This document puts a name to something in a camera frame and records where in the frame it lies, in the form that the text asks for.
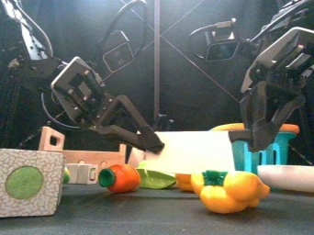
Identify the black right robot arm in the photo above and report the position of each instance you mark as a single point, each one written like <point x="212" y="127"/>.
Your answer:
<point x="286" y="15"/>

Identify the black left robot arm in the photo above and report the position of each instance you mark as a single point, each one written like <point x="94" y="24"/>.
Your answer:
<point x="32" y="73"/>

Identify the wooden toy crate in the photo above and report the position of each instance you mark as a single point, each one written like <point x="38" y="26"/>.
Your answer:
<point x="93" y="157"/>

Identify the orange toy carrot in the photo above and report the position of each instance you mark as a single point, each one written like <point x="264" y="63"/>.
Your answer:
<point x="121" y="179"/>

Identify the white cup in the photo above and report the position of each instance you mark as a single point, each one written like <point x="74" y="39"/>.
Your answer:
<point x="81" y="173"/>

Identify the green toy leaf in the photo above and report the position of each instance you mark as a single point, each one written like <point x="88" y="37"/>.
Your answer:
<point x="156" y="180"/>

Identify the green yellow toy corn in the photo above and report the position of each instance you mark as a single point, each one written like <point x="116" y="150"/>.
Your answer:
<point x="65" y="176"/>

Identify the white toy frying pan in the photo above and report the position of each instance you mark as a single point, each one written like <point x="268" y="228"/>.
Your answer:
<point x="286" y="177"/>

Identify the yellow orange toy food piece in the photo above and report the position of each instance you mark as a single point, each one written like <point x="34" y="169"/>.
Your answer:
<point x="184" y="182"/>

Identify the yellow toy bell pepper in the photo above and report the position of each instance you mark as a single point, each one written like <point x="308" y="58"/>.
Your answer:
<point x="228" y="192"/>

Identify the grey crackle block green circle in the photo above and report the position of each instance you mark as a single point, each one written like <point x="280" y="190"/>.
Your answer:
<point x="28" y="183"/>

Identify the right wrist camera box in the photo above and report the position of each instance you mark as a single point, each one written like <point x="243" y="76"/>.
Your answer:
<point x="220" y="49"/>

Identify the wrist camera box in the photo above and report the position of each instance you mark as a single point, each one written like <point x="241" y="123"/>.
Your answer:
<point x="220" y="49"/>
<point x="117" y="55"/>

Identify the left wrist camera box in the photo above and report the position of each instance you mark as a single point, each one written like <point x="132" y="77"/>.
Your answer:
<point x="117" y="55"/>

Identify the vertical metal frame pole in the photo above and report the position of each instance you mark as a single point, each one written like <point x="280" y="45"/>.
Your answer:
<point x="156" y="61"/>

